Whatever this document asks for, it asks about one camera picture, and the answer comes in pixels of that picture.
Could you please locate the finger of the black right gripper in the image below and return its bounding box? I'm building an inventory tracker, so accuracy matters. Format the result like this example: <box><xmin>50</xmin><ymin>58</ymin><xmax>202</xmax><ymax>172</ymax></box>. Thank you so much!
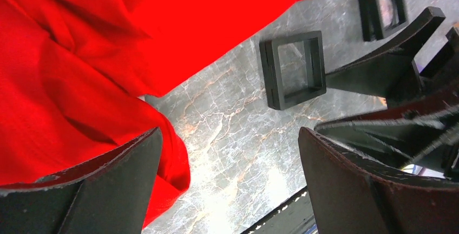
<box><xmin>314</xmin><ymin>96</ymin><xmax>458</xmax><ymax>173</ymax></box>
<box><xmin>326</xmin><ymin>6</ymin><xmax>445</xmax><ymax>98</ymax></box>

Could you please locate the red garment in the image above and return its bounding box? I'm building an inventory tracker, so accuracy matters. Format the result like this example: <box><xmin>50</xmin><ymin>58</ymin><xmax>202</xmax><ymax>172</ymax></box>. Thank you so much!
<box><xmin>1</xmin><ymin>0</ymin><xmax>301</xmax><ymax>226</ymax></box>

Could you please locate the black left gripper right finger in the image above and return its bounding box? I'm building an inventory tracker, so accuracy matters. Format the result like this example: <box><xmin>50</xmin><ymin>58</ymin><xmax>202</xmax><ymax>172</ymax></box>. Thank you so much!
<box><xmin>298</xmin><ymin>127</ymin><xmax>458</xmax><ymax>233</ymax></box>

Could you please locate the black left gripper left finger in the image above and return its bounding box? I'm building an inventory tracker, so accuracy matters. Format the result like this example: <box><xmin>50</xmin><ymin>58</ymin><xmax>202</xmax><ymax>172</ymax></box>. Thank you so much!
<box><xmin>1</xmin><ymin>128</ymin><xmax>163</xmax><ymax>233</ymax></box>

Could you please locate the black square frame box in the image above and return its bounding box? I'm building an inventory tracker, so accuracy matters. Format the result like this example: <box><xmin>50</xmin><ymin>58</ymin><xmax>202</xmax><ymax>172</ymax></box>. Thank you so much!
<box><xmin>259</xmin><ymin>30</ymin><xmax>326</xmax><ymax>111</ymax></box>

